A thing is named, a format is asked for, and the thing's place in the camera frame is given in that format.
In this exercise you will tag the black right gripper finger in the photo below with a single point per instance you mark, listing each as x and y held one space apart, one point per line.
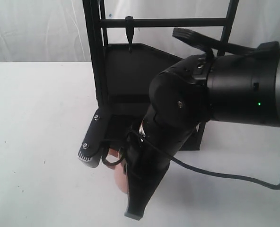
145 169

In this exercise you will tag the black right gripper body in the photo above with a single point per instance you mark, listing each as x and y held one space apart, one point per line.
178 103

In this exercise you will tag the terracotta pink ceramic mug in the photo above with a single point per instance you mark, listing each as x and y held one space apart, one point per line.
120 178

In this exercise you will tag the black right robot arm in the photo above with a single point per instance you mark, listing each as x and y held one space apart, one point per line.
240 90

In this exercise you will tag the dark object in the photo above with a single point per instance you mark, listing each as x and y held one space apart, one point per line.
129 29

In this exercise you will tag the black metal shelf rack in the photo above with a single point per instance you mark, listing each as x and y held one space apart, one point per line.
122 78

